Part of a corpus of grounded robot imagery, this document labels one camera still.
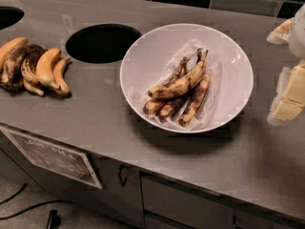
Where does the white bowl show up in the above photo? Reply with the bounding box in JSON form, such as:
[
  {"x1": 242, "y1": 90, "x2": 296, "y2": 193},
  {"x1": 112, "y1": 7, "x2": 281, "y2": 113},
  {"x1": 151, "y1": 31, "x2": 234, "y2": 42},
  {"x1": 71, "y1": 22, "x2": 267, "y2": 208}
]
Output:
[{"x1": 119, "y1": 23, "x2": 254, "y2": 135}]

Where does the landfill label sign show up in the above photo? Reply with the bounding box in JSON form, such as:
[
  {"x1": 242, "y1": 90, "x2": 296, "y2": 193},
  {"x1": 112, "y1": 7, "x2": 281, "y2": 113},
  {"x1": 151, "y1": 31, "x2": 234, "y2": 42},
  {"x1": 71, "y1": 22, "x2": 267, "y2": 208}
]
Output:
[{"x1": 2, "y1": 129, "x2": 103, "y2": 189}]

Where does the leftmost yellow banana on counter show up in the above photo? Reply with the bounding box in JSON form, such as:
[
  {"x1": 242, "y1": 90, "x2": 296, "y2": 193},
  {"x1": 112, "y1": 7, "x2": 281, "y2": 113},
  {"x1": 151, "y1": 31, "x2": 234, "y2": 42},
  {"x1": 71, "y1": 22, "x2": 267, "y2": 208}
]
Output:
[{"x1": 0, "y1": 37, "x2": 28, "y2": 72}]

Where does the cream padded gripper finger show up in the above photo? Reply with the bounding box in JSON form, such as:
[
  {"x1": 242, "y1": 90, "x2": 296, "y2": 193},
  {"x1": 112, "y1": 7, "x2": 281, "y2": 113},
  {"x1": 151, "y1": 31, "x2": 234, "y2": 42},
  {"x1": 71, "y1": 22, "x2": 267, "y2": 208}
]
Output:
[
  {"x1": 267, "y1": 60, "x2": 305, "y2": 126},
  {"x1": 267, "y1": 18, "x2": 294, "y2": 45}
]

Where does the black object on floor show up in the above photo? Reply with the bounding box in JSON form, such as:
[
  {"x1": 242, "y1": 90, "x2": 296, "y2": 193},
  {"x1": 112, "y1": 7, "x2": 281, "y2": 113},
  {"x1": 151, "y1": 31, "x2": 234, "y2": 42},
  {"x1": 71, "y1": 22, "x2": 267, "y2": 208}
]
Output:
[{"x1": 46, "y1": 210, "x2": 61, "y2": 229}]

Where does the small yellow banana on counter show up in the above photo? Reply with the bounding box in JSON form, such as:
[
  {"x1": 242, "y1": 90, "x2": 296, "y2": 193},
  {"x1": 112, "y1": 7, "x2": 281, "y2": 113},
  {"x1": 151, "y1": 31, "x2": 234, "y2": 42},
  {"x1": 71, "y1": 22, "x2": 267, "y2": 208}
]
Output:
[{"x1": 53, "y1": 56, "x2": 71, "y2": 95}]

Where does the dark brown banana on counter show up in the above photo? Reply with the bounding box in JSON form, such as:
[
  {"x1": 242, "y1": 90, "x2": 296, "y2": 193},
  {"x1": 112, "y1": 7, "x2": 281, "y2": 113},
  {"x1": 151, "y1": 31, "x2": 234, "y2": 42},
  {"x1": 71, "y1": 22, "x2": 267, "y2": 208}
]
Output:
[{"x1": 1, "y1": 44, "x2": 45, "y2": 93}]

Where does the grey cabinet drawer front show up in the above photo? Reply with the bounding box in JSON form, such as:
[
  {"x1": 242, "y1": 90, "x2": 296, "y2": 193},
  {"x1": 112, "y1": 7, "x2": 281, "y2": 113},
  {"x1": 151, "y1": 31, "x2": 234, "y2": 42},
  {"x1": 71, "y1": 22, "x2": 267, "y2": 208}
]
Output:
[{"x1": 141, "y1": 176, "x2": 234, "y2": 229}]

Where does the black cabinet door handle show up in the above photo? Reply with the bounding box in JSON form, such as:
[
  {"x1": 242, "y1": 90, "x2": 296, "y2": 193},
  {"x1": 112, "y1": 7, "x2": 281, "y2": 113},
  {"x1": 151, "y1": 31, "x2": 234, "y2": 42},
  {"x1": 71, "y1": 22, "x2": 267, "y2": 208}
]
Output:
[{"x1": 117, "y1": 164, "x2": 130, "y2": 187}]

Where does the clear plastic wrap in bowl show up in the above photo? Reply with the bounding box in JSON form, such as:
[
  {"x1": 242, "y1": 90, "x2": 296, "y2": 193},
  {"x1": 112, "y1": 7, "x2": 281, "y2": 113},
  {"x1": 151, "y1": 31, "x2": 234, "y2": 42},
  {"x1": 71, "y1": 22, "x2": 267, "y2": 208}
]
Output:
[{"x1": 129, "y1": 38, "x2": 246, "y2": 132}]

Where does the brown spotted banana on counter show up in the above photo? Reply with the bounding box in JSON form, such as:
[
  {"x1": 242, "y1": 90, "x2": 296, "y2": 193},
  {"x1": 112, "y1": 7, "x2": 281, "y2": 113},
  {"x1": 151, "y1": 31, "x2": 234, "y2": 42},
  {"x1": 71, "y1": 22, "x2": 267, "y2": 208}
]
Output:
[{"x1": 21, "y1": 52, "x2": 45, "y2": 96}]

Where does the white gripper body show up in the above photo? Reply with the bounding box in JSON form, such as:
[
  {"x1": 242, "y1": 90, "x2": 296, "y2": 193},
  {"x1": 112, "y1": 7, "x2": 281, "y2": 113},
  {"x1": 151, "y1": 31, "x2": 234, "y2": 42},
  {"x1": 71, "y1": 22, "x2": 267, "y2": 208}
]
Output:
[{"x1": 288, "y1": 4, "x2": 305, "y2": 59}]

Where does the left lower banana in bowl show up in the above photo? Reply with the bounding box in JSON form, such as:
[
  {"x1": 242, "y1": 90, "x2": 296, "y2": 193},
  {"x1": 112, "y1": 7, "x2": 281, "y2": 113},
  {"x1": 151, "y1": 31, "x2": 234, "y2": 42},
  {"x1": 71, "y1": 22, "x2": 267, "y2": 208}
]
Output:
[{"x1": 143, "y1": 57, "x2": 189, "y2": 115}]

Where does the black drawer handle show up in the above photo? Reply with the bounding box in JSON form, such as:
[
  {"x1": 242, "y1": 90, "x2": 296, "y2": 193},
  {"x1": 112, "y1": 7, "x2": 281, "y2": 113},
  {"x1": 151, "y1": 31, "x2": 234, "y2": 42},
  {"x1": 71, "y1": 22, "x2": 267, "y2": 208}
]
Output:
[{"x1": 232, "y1": 215, "x2": 245, "y2": 229}]

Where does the black floor cable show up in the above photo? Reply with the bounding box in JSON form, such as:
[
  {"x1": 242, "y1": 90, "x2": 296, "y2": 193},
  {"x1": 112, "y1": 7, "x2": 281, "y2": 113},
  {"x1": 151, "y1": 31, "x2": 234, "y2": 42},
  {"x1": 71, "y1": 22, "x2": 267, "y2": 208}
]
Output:
[{"x1": 0, "y1": 182, "x2": 76, "y2": 221}]

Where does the middle lower banana in bowl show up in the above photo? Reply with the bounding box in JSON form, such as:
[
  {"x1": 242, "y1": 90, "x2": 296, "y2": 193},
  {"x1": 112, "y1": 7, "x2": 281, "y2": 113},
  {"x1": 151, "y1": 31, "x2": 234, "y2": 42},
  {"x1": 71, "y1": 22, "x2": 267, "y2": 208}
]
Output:
[{"x1": 158, "y1": 94, "x2": 189, "y2": 122}]

